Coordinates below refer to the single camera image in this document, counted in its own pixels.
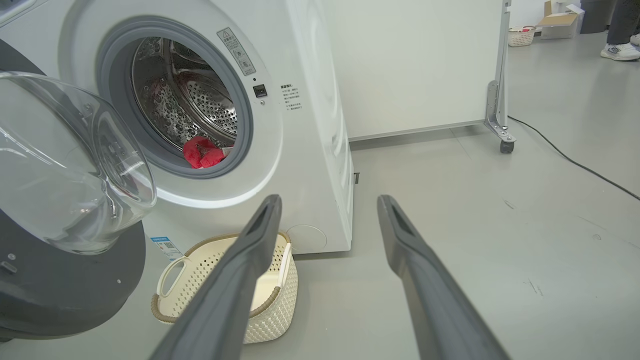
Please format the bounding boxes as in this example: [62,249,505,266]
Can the blue energy label sticker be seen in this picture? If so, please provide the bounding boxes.
[150,236,184,262]

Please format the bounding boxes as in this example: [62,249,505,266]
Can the black round glass washer door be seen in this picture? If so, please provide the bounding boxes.
[0,37,159,344]

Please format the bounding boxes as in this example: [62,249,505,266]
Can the small white basket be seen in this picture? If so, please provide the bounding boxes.
[508,26,537,48]

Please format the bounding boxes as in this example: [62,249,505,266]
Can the grey warning sticker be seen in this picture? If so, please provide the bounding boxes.
[216,27,257,77]

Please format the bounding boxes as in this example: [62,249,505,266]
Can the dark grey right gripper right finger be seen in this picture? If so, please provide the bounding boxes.
[376,194,511,360]

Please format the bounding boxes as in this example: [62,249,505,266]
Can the person in dark trousers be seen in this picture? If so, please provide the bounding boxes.
[600,0,640,62]

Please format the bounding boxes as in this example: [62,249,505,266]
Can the red white garment with tag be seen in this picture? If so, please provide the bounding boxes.
[183,136,234,170]

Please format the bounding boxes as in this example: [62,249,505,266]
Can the open cardboard box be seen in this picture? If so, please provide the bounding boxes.
[536,0,586,40]

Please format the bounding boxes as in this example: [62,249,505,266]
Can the white front-load washing machine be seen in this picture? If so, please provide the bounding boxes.
[0,0,357,257]

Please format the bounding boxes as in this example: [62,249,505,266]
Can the cream perforated laundry basket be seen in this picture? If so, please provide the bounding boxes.
[151,231,299,345]

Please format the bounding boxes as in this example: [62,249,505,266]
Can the black floor cable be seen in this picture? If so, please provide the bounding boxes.
[507,116,640,202]

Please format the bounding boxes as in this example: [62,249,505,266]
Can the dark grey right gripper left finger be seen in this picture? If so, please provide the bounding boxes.
[150,194,284,360]

